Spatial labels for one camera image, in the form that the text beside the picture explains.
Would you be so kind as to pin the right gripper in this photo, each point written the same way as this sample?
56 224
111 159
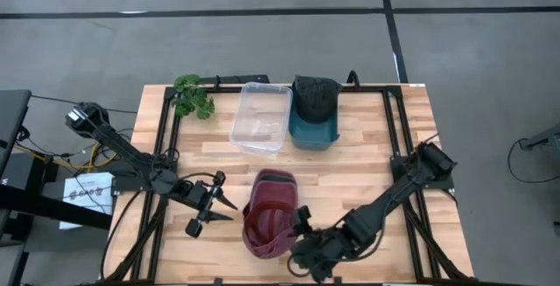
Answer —
321 246

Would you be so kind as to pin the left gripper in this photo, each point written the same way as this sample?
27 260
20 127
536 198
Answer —
199 196

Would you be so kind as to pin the red baseball cap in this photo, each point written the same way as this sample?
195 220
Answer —
269 216

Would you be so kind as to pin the black baseball cap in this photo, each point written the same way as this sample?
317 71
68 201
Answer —
315 100

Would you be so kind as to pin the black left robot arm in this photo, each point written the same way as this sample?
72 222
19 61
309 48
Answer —
127 152

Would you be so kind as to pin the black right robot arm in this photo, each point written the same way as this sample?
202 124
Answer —
394 194

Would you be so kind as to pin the black table edge clamp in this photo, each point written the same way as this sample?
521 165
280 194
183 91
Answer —
217 281
337 280

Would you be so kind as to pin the clear plastic bin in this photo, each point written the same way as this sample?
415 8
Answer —
262 120

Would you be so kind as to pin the teal plastic bin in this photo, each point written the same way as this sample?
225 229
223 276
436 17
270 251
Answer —
312 135

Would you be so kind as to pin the green artificial plant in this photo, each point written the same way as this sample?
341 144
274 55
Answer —
192 98

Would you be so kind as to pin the white printed paper sheet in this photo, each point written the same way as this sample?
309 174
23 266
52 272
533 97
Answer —
83 203

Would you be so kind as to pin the black equipment stand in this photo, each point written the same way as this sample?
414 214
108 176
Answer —
52 207

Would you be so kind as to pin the dark grey side table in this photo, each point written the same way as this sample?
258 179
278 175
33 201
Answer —
11 120

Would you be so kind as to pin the grey furniture leg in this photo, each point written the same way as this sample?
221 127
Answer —
544 136

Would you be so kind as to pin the black aluminium rig frame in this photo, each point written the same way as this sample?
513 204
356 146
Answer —
372 88

